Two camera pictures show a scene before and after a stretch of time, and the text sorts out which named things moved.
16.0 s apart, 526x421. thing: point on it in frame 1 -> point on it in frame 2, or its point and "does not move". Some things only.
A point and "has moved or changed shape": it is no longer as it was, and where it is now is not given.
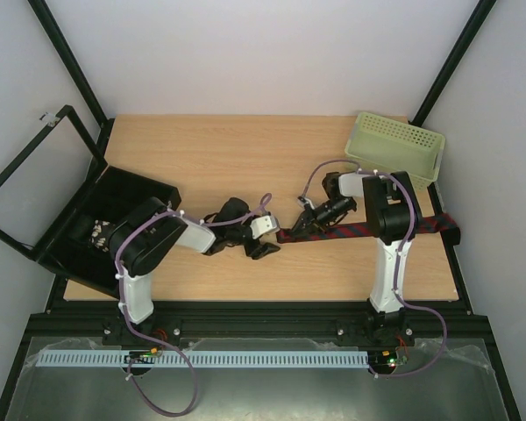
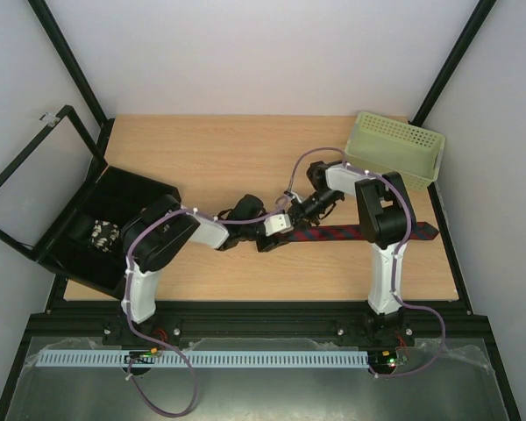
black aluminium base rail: x=259 y=319 does not move
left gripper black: x=259 y=250 -> x=270 y=243
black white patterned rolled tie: x=100 y=236 does not move
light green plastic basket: x=378 y=144 does not move
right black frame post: x=451 y=62 does not move
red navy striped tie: x=430 y=223 has moved or changed shape
